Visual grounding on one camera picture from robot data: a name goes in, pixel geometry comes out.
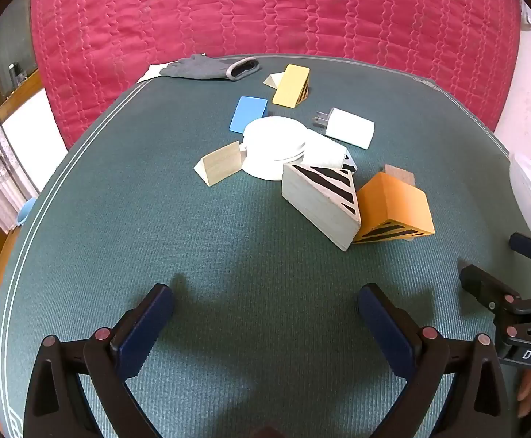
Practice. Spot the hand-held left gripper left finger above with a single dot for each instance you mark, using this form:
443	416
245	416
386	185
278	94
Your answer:
146	333

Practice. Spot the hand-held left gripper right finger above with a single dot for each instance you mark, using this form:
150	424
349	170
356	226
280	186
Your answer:
386	328

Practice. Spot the orange striped wooden block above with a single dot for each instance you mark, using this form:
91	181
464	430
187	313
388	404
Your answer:
397	200

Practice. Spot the natural wood striped triangle block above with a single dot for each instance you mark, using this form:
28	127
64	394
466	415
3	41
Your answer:
311	200

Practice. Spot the plain wooden wedge block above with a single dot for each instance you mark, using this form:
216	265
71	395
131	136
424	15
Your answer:
222	164

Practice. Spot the white striped block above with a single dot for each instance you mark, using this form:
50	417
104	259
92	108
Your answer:
324	150

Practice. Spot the white bowl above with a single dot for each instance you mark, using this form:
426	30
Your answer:
274	139

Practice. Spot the person's right hand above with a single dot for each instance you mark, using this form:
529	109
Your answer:
527	390

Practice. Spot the green table mat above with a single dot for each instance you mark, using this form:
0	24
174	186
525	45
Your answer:
247	260

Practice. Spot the blue plastic object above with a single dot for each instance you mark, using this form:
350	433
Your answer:
26	213

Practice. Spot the white round plate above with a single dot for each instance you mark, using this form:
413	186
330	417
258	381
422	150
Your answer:
263	169

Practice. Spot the white charger plug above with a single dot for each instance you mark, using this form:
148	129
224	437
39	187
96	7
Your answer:
349	127

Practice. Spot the blue flat block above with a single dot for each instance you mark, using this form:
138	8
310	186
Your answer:
247	114

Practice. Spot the white paper sheet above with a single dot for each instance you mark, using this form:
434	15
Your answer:
151	73

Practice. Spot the yellow striped wooden block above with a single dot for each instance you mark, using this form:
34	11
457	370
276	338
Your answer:
288	84

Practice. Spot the grey knit glove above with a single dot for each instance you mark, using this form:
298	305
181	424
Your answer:
201	67

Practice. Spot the small plain wooden wedge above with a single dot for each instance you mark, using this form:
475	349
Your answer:
272	80

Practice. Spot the wooden framed window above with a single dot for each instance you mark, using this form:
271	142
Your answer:
14	54

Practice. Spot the red quilted blanket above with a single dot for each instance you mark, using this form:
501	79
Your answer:
270	9

